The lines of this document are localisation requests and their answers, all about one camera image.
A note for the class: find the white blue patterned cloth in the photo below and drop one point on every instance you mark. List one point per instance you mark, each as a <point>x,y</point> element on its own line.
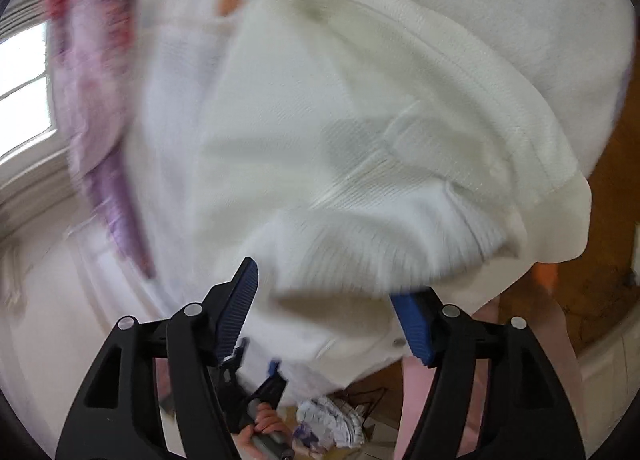
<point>330,420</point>

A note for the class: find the person's legs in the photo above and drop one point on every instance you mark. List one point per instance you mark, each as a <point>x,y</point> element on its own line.
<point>550,330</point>

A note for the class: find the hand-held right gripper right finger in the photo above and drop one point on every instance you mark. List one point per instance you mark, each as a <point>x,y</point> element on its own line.
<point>412,325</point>

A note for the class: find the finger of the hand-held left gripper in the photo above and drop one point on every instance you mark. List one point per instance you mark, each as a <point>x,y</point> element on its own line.
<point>232,365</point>
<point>270,385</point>

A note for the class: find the window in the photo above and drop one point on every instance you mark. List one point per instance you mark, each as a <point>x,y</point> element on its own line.
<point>25,79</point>

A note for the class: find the purple floral quilt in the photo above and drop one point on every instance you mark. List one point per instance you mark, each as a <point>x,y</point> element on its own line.
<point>90,64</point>

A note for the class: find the person's left hand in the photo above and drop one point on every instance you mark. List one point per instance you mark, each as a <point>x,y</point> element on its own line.
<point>267,422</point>

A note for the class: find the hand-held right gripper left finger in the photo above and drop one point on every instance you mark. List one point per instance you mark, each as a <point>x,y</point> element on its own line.
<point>240,300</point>

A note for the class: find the white button jacket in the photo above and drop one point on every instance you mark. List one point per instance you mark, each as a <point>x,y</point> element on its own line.
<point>350,139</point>

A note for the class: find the floral bed sheet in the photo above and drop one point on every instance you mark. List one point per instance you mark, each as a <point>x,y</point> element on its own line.
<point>175,89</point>

